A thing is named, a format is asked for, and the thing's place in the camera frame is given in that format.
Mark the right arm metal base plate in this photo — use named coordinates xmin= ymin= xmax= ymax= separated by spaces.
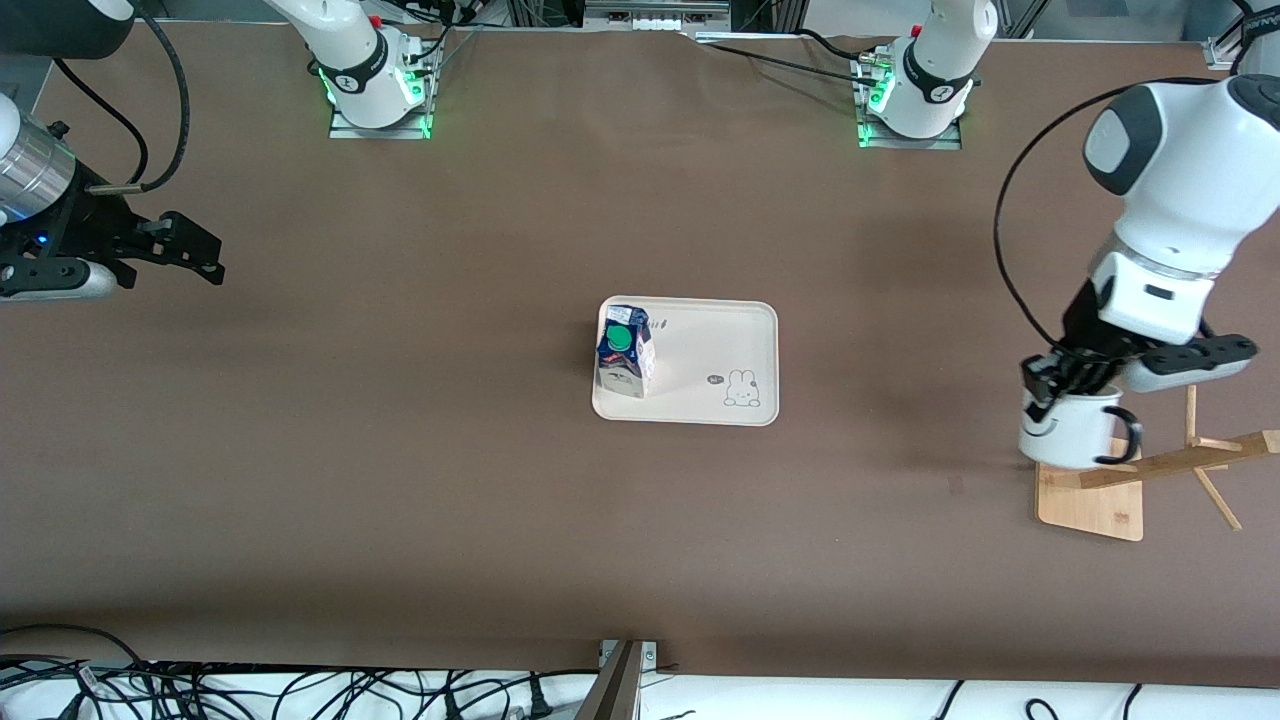
xmin=328 ymin=30 xmax=436 ymax=141

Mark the long black table cable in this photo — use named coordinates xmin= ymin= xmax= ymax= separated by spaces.
xmin=695 ymin=38 xmax=881 ymax=86

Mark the cream rabbit print tray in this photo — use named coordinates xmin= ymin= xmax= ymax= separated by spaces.
xmin=592 ymin=296 xmax=779 ymax=428

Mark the grey metal rack frame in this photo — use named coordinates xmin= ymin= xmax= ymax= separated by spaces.
xmin=505 ymin=0 xmax=801 ymax=36

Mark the aluminium profile bar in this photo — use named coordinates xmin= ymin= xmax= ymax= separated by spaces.
xmin=575 ymin=640 xmax=646 ymax=720

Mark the blue white milk carton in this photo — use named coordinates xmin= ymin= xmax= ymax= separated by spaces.
xmin=596 ymin=305 xmax=656 ymax=399

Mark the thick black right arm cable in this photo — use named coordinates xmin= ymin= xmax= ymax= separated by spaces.
xmin=85 ymin=10 xmax=191 ymax=196

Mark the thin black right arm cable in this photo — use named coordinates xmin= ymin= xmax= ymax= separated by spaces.
xmin=55 ymin=58 xmax=151 ymax=191

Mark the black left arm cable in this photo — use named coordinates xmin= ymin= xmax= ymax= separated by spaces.
xmin=993 ymin=76 xmax=1226 ymax=351

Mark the wooden cup stand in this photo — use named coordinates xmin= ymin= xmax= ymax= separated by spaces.
xmin=1035 ymin=385 xmax=1280 ymax=543

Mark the short black table cable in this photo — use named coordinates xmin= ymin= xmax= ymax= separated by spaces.
xmin=795 ymin=28 xmax=881 ymax=63

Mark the white smiley face cup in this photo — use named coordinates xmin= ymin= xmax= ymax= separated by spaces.
xmin=1018 ymin=385 xmax=1143 ymax=471

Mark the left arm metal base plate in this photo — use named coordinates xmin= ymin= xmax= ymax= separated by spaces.
xmin=853 ymin=50 xmax=964 ymax=151

